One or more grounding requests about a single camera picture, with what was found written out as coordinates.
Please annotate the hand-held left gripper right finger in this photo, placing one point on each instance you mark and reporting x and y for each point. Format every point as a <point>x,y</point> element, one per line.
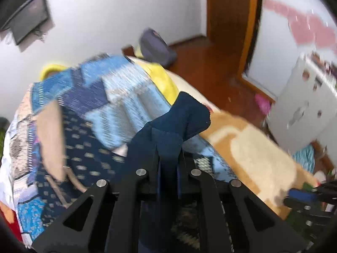
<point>202,187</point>

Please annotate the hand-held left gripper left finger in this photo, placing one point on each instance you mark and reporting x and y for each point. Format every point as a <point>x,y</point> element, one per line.
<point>143,180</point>

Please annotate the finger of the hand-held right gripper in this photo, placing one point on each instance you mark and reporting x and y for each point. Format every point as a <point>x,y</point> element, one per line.
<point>302,207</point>
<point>300,194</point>

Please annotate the blue patchwork garment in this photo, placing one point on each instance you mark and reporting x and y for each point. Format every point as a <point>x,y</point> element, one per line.
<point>110,105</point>

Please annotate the turquoise cloth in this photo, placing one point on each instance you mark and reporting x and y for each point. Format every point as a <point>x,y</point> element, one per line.
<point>305,158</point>

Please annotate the cream orange printed blanket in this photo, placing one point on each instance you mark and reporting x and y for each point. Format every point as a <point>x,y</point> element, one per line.
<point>250,150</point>

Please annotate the white cabinet with stickers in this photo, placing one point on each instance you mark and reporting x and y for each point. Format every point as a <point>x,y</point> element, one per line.
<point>302,105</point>

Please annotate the pink object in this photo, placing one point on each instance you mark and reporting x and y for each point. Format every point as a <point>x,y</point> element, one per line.
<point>262,104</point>

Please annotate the grey bag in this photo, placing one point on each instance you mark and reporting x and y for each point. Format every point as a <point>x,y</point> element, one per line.
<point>156,48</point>

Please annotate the white sheet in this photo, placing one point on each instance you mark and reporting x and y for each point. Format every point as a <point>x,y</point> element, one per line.
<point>5,168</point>

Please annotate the red orange plush blanket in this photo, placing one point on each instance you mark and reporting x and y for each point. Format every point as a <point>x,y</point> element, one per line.
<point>9,221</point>

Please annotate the wooden door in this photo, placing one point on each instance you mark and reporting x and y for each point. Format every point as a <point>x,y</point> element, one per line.
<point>226,18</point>

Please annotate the wooden bed frame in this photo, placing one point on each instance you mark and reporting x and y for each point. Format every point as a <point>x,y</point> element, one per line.
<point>129,51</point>

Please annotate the pink wall decoration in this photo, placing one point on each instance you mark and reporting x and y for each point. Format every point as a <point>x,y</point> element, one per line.
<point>305,23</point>

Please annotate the wall television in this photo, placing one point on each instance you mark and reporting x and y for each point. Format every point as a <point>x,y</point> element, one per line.
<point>30,21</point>

